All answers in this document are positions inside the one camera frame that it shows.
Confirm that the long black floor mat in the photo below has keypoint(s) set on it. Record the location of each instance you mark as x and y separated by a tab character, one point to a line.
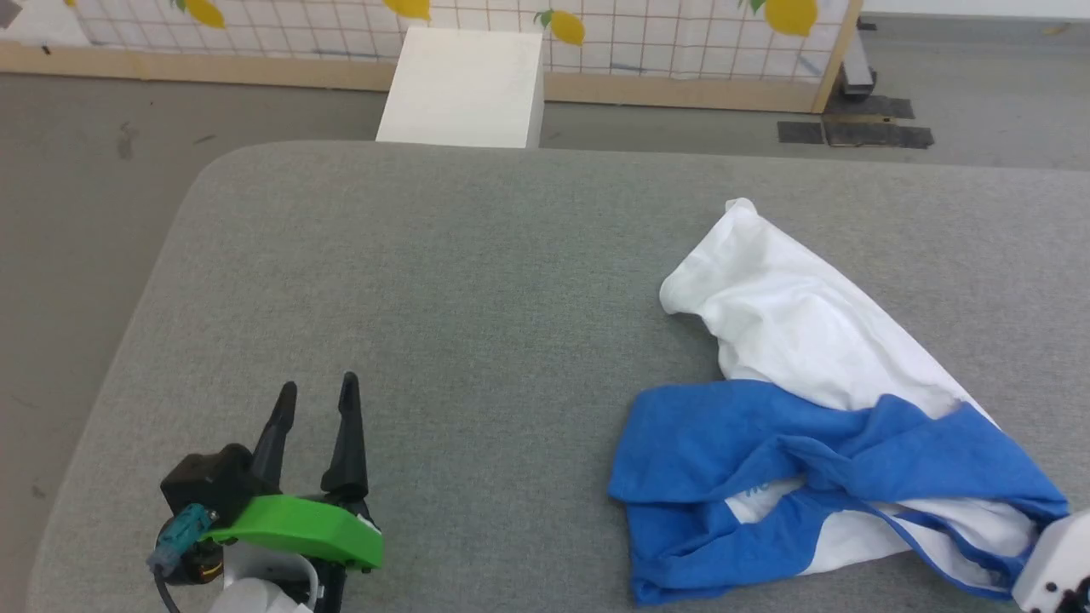
881	136

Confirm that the white and blue t-shirt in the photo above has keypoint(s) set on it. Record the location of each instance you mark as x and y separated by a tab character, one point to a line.
792	340

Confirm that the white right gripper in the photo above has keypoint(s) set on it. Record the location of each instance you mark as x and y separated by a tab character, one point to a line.
1060	566

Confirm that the white box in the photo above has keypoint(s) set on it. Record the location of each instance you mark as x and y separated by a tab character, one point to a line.
464	89

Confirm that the black floor mat under stand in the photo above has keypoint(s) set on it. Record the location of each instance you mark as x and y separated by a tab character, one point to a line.
877	108

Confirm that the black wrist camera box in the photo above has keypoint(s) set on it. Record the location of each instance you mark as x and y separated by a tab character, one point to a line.
209	481

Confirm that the lemon-print screen with wooden frame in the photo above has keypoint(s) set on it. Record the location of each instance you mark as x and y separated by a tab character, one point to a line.
664	51

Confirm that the grey metal stand foot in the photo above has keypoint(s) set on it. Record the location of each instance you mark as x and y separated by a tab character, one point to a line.
857	72

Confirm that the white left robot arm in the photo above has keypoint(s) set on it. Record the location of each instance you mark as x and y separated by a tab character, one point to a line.
264	587

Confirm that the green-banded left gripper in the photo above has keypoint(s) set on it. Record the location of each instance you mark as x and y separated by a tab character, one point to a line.
306	528

